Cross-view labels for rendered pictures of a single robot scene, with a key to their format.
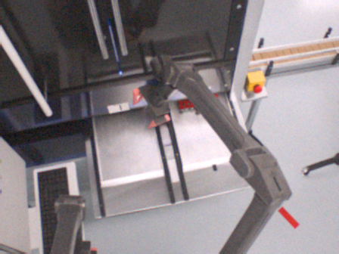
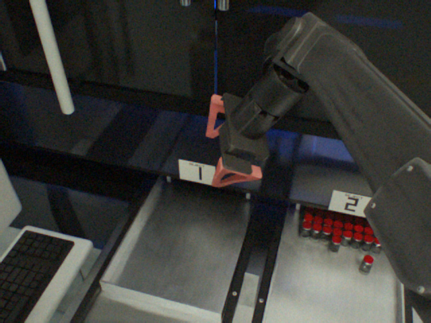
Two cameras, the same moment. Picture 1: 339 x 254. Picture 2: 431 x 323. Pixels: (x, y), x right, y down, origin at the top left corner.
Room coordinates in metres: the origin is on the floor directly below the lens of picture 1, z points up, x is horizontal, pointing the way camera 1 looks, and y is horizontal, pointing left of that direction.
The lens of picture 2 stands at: (0.16, -0.13, 1.70)
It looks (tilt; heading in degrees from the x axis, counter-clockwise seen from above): 42 degrees down; 24
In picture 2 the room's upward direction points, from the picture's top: straight up
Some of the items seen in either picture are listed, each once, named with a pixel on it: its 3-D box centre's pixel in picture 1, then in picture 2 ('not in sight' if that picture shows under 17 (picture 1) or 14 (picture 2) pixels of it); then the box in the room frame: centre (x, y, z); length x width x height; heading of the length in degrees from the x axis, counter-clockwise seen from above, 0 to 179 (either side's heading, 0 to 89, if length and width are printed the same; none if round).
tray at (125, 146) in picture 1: (125, 140); (186, 236); (0.69, 0.19, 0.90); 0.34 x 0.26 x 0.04; 8
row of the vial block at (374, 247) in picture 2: (199, 106); (340, 238); (0.83, -0.14, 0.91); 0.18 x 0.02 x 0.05; 98
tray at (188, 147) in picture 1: (203, 125); (337, 272); (0.74, -0.15, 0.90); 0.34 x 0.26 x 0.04; 8
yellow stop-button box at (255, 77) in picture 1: (254, 79); not in sight; (0.89, -0.38, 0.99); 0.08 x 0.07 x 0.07; 8
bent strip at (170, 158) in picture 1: (172, 163); (243, 311); (0.57, 0.00, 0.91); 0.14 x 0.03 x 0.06; 9
